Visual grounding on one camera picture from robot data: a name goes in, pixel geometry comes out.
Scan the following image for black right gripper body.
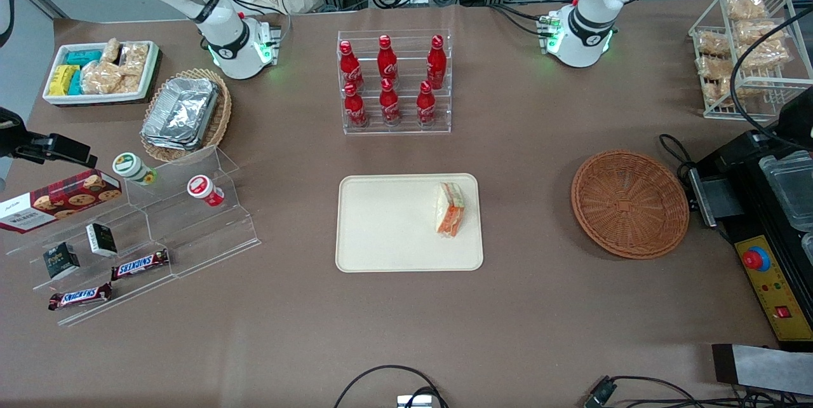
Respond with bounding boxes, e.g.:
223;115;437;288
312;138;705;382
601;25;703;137
0;107;30;160

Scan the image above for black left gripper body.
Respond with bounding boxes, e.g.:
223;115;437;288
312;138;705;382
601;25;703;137
776;86;813;143

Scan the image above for plastic-wrapped triangle sandwich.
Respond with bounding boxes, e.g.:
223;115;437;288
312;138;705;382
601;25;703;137
434;182;466;238

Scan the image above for black tray sealing machine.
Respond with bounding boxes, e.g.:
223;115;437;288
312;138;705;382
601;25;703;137
688;132;813;351

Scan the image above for round brown wicker basket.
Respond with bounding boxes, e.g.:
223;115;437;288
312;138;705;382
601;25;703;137
570;149;690;261

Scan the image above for oval light wicker basket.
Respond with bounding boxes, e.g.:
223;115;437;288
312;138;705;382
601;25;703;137
140;68;232;164

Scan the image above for beige plastic tray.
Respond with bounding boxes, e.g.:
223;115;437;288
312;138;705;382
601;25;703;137
335;173;484;273

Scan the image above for red tartan cookie box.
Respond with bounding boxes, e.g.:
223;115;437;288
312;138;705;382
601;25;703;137
0;169;123;235

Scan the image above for white rectangular snack bin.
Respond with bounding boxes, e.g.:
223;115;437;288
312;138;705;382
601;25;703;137
43;41;159;107

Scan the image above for bagged fried snack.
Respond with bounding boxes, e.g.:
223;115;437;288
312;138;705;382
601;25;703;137
697;32;731;56
726;0;767;20
697;55;737;78
702;76;742;108
737;43;788;72
737;19;788;46

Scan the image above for green-lid yoghurt cup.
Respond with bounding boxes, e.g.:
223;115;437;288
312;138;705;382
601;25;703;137
112;152;158;186

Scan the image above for yellow snack packet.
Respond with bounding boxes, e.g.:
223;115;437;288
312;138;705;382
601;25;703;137
49;65;80;96

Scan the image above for small black box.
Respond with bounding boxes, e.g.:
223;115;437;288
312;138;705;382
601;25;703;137
43;241;81;280
86;222;118;258

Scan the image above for red emergency stop button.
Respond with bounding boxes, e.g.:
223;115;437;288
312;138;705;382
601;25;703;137
743;246;770;272

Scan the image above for stacked aluminium foil containers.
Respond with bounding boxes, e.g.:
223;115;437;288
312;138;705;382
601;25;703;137
141;78;221;151

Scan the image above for brown Snickers bar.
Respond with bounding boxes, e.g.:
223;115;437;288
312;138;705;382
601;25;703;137
48;282;113;311
111;249;170;282

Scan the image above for red-lid yoghurt cup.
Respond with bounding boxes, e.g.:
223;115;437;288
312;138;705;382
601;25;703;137
187;175;225;208

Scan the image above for clear acrylic stepped display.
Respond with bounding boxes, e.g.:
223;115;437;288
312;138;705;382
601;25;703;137
5;144;262;327

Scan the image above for grey flat strip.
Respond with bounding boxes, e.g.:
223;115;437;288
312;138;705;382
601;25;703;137
711;343;813;396

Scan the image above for red cola bottle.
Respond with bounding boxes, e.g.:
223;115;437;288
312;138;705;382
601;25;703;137
343;82;368;128
426;35;447;90
377;35;398;85
416;81;437;127
379;78;401;126
339;40;365;91

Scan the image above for clear acrylic bottle rack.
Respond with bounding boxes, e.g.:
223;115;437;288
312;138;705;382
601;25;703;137
337;29;453;136

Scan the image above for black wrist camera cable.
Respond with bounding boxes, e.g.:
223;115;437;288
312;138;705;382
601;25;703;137
729;6;813;149

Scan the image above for black machine power cable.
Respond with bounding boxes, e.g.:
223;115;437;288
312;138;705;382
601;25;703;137
658;133;699;183

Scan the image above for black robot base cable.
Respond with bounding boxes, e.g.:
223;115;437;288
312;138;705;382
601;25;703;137
489;4;548;37

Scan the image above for black cable with plug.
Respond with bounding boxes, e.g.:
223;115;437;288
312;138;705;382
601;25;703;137
583;375;813;408

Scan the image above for black looped cable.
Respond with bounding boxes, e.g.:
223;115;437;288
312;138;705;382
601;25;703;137
333;365;448;408

